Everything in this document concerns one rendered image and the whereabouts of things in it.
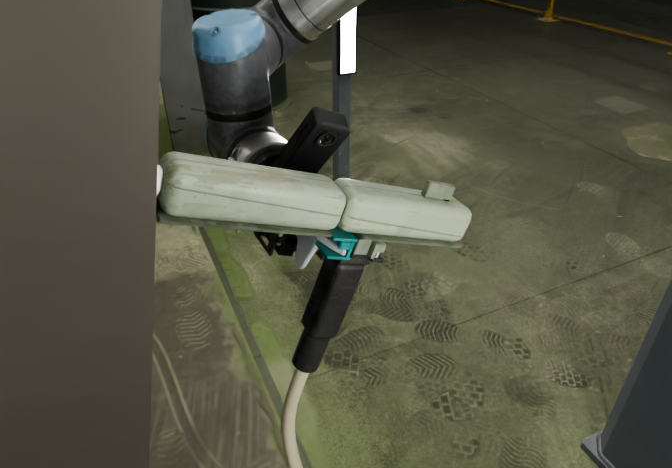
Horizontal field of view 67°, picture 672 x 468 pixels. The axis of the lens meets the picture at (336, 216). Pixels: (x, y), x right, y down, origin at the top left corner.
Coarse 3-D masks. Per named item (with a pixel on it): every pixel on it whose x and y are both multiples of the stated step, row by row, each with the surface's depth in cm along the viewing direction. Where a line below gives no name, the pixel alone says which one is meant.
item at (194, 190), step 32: (160, 160) 39; (192, 160) 38; (224, 160) 41; (160, 192) 37; (192, 192) 37; (224, 192) 38; (256, 192) 39; (288, 192) 41; (320, 192) 42; (352, 192) 45; (384, 192) 47; (416, 192) 51; (448, 192) 51; (192, 224) 38; (224, 224) 40; (256, 224) 42; (288, 224) 42; (320, 224) 44; (352, 224) 45; (384, 224) 47; (416, 224) 49; (448, 224) 51; (352, 256) 48; (320, 288) 50; (352, 288) 50; (320, 320) 51; (320, 352) 53
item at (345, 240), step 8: (336, 232) 46; (344, 232) 47; (336, 240) 45; (344, 240) 46; (352, 240) 46; (320, 248) 47; (328, 248) 47; (344, 248) 46; (352, 248) 47; (328, 256) 46; (336, 256) 46; (344, 256) 47
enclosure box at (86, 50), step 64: (0, 0) 10; (64, 0) 10; (128, 0) 11; (0, 64) 10; (64, 64) 11; (128, 64) 11; (0, 128) 11; (64, 128) 11; (128, 128) 12; (0, 192) 11; (64, 192) 12; (128, 192) 13; (0, 256) 12; (64, 256) 13; (128, 256) 13; (0, 320) 13; (64, 320) 13; (128, 320) 14; (0, 384) 14; (64, 384) 14; (128, 384) 15; (0, 448) 14; (64, 448) 16; (128, 448) 17
